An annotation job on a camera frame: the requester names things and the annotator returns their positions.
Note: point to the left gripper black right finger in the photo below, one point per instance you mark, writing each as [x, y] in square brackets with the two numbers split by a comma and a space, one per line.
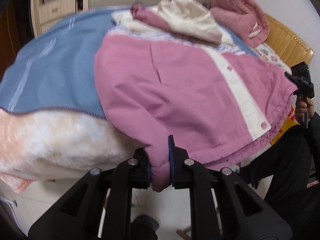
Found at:
[222, 205]

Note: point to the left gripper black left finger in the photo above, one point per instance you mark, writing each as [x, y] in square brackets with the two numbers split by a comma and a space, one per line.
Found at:
[98, 206]

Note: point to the pink and white hooded jacket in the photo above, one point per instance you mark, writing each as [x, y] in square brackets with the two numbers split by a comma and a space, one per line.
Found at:
[214, 143]

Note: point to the person right hand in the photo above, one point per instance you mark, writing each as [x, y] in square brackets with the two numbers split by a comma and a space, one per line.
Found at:
[304, 105]

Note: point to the wooden headboard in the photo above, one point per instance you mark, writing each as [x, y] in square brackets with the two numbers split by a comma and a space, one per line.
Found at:
[287, 44]

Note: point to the yellow red cardboard box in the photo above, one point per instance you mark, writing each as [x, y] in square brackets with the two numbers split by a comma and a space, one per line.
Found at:
[289, 122]

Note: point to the black shoe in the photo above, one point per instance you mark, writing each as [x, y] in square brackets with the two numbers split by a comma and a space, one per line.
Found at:
[144, 227]

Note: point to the person black trousers leg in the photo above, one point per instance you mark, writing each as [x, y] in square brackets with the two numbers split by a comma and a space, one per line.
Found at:
[288, 162]

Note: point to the pink rolled quilt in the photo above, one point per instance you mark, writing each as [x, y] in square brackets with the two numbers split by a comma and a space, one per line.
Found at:
[245, 18]

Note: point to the blue striped blanket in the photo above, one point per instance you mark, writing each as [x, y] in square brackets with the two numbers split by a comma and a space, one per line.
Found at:
[87, 64]

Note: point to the dark brown wooden door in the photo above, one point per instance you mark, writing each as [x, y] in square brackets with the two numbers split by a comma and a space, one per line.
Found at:
[16, 31]

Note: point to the beige open wardrobe shelf unit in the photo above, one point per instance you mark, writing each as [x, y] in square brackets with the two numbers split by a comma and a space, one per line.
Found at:
[44, 15]

